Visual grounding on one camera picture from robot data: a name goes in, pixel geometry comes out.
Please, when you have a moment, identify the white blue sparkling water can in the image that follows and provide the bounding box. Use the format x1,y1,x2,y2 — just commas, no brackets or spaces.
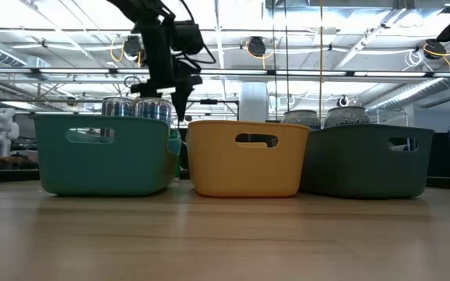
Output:
323,105,371,129
280,109,322,131

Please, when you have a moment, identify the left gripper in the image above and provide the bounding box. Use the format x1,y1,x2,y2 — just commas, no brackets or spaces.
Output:
130,22,203,121

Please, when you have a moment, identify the dark blue plastic bin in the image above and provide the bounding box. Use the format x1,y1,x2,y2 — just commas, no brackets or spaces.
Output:
298,123,436,200

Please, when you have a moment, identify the teal plastic bin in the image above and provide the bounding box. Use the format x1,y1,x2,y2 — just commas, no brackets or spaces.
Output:
32,113,183,197

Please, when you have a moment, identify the yellow plastic bin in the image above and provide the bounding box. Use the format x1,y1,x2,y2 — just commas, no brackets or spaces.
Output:
186,119,312,198

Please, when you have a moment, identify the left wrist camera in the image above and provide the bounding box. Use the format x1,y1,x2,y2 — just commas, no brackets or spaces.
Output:
174,20,205,55

